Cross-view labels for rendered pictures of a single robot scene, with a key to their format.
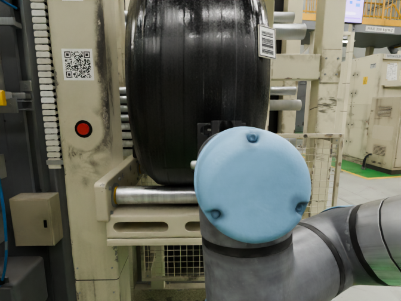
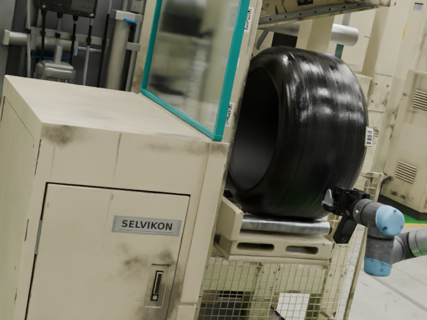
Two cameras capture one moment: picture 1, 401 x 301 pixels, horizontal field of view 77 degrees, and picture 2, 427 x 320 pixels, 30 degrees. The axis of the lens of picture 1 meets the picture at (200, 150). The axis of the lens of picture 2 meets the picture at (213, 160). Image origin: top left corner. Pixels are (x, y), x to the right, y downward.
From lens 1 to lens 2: 2.03 m
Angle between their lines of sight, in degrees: 22
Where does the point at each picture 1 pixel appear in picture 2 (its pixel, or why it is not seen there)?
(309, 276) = (396, 249)
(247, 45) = (360, 139)
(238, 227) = (389, 231)
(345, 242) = (404, 243)
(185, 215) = (287, 240)
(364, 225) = (411, 237)
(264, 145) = (397, 213)
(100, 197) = (238, 222)
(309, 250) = (396, 243)
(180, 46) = (326, 136)
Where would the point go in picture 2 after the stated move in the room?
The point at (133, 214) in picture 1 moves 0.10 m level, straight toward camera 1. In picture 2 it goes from (251, 237) to (272, 249)
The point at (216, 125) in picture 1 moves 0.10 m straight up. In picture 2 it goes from (361, 195) to (369, 161)
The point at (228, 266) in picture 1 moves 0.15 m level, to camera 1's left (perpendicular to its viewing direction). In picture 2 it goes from (380, 243) to (332, 239)
